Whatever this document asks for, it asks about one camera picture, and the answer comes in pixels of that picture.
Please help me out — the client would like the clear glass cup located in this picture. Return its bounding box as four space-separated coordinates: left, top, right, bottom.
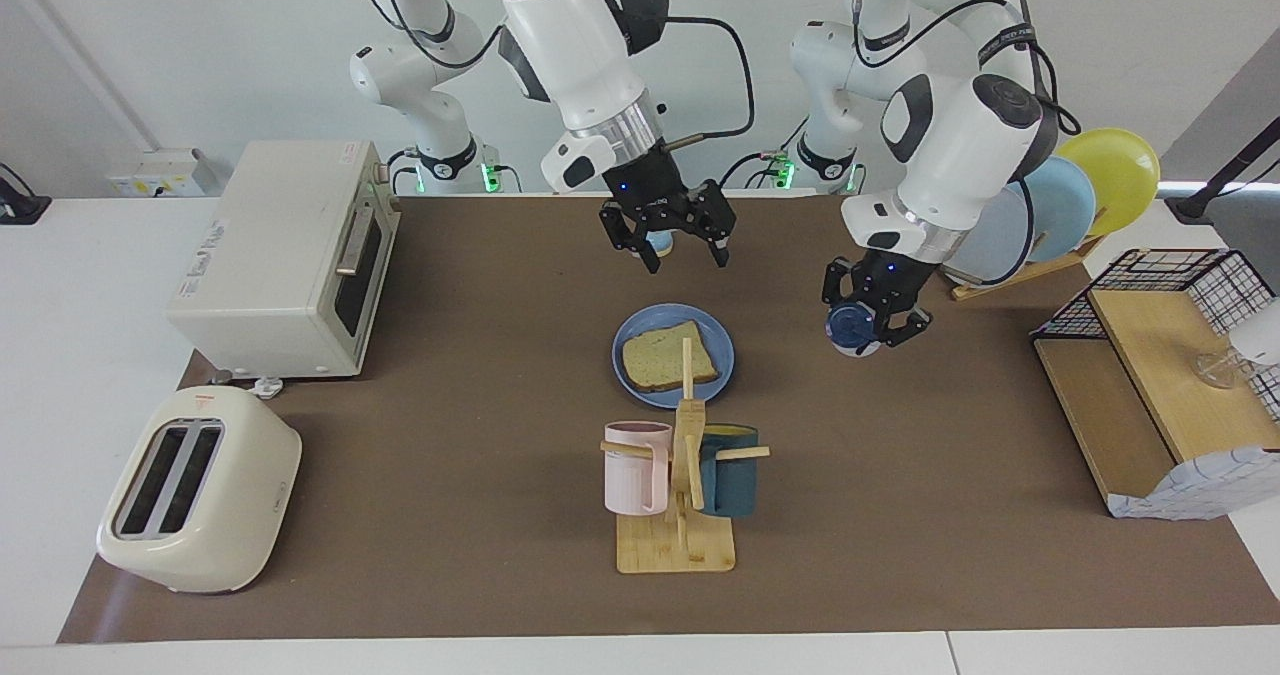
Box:
1190 348 1249 391

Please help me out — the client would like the wooden shelf with wire basket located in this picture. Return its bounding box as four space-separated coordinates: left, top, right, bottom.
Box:
1031 248 1280 516

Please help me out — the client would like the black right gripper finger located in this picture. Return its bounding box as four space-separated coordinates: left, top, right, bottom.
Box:
600 205 663 276
690 180 738 268

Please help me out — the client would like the wooden plate rack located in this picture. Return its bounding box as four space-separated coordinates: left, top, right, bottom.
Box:
950 233 1106 302

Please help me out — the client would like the white checked cloth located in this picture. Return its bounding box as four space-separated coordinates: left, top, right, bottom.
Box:
1107 445 1280 522

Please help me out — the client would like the black base cable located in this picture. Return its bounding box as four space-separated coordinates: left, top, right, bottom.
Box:
716 141 813 192

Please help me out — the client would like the white rounded object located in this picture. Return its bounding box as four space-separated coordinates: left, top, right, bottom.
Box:
1228 298 1280 367

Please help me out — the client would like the light blue plate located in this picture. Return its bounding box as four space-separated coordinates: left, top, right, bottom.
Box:
1015 155 1098 264

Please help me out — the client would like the blue round plate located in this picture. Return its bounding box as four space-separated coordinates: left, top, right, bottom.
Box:
611 303 736 410

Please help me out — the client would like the yellow plate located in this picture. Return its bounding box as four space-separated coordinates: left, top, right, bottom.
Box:
1055 127 1162 239

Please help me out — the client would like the white wall socket box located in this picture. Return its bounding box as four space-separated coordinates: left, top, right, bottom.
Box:
107 148 216 199

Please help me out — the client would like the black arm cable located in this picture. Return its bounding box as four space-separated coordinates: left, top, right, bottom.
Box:
850 0 1083 286
340 0 757 151

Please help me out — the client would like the wooden mug tree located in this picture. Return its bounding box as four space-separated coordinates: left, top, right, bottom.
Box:
600 336 772 575

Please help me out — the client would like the white toaster oven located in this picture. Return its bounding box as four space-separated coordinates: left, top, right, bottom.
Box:
165 139 401 380

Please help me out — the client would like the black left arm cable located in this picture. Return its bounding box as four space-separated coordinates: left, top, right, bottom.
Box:
850 0 1083 286

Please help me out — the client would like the pink mug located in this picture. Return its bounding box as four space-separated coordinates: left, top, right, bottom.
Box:
603 421 673 516

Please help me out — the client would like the toasted bread slice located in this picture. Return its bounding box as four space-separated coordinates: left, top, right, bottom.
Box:
622 320 720 393

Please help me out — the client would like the grey plate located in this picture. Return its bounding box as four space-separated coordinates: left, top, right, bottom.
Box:
942 195 1033 288

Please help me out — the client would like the translucent seasoning bottle blue cap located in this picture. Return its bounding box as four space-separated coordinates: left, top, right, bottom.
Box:
825 298 886 358

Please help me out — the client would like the black clamp with cable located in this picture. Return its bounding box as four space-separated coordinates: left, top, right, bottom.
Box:
0 162 52 226

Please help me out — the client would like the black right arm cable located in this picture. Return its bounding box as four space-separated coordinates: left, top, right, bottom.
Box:
340 0 757 151

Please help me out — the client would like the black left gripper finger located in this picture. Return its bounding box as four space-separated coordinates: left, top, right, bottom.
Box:
882 305 933 349
822 260 861 306

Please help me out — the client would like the brown table mat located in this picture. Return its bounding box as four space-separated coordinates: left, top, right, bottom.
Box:
57 195 1280 644

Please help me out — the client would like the cream two-slot toaster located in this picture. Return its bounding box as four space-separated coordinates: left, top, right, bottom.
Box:
96 386 303 595

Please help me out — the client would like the dark teal mug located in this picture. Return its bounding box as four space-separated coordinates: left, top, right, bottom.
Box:
697 424 760 517

